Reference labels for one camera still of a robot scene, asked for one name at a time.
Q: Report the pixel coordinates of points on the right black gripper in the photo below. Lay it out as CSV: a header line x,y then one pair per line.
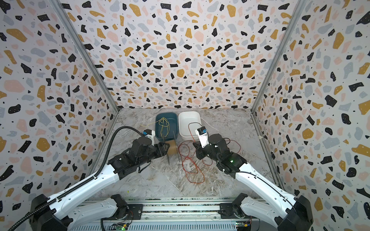
x,y
199,149

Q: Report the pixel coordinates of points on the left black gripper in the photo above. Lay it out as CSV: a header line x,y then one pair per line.
x,y
161,149

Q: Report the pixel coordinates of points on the grey cable spool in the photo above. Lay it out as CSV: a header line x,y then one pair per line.
x,y
173,148

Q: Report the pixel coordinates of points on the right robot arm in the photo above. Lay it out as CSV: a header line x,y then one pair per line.
x,y
280,209

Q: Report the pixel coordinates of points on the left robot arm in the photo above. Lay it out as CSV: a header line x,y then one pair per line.
x,y
59,211

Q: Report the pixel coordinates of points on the teal plastic bin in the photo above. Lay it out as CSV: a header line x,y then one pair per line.
x,y
165,124

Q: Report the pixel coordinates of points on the white plastic bin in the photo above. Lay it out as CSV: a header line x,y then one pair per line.
x,y
189,122

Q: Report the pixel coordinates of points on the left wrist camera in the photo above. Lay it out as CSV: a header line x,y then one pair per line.
x,y
150,134

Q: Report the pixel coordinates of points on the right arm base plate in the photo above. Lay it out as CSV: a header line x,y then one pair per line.
x,y
241,211

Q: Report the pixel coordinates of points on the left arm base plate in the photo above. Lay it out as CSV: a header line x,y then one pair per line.
x,y
133,212

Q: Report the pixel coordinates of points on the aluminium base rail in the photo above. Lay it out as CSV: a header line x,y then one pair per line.
x,y
177,214

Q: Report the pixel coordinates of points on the right frame post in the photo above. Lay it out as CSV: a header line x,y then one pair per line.
x,y
285,39

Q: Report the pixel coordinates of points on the frame post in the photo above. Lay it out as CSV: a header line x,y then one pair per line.
x,y
60,12
285,39

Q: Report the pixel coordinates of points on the left frame post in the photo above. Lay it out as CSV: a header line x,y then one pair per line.
x,y
60,12

